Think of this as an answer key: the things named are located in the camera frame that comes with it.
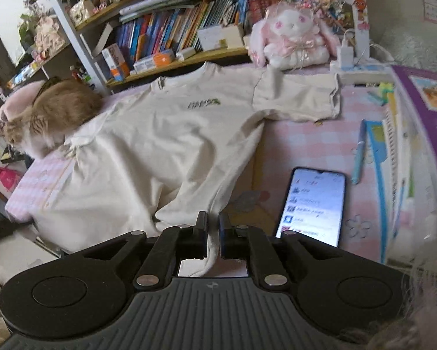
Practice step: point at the blue pen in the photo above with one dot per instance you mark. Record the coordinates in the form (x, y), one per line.
(359, 153)

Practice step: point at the black smartphone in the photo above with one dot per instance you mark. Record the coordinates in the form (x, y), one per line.
(313, 204)

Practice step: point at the white plug-in charger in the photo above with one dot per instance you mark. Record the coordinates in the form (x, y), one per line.
(345, 53)

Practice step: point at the white power strip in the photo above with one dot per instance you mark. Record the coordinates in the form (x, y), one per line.
(364, 73)

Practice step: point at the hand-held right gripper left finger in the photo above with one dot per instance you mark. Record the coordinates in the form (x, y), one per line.
(203, 233)

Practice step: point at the pink and white plush bunny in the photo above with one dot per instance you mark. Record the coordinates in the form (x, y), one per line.
(291, 36)

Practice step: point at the pink plush cushion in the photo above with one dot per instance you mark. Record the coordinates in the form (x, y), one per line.
(19, 100)

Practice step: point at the pastel tinsel decoration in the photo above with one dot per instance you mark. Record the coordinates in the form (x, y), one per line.
(324, 3)

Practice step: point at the white beaded handbag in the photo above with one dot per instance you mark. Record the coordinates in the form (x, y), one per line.
(79, 9)

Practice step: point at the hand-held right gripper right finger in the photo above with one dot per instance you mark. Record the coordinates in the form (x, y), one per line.
(224, 235)

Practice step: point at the white paper box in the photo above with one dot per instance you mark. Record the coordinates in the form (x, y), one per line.
(220, 36)

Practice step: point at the yellow and green eraser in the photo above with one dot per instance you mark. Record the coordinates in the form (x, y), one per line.
(382, 93)

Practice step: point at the fluffy pale fabric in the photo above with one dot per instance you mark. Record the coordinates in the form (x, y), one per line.
(422, 299)

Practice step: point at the pink bag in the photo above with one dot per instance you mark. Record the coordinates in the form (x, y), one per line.
(7, 178)

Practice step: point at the pink flower bouquet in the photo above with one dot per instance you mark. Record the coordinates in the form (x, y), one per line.
(45, 34)

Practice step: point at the wooden bookshelf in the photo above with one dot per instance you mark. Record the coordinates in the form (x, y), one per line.
(160, 66)

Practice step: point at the cream short-sleeved t-shirt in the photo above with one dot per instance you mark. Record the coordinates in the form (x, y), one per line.
(160, 146)

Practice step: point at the white and orange medicine box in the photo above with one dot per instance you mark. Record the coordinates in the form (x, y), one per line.
(154, 60)

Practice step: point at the orange fluffy cat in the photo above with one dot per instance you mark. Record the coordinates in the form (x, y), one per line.
(61, 109)

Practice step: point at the row of colourful books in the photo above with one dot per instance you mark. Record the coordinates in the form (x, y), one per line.
(189, 25)

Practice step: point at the stack of upright workbooks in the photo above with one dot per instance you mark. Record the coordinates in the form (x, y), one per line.
(415, 146)

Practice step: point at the small white adapter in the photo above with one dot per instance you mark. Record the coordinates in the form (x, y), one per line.
(186, 53)

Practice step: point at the orange and blue box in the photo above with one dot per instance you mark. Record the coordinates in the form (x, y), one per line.
(115, 62)

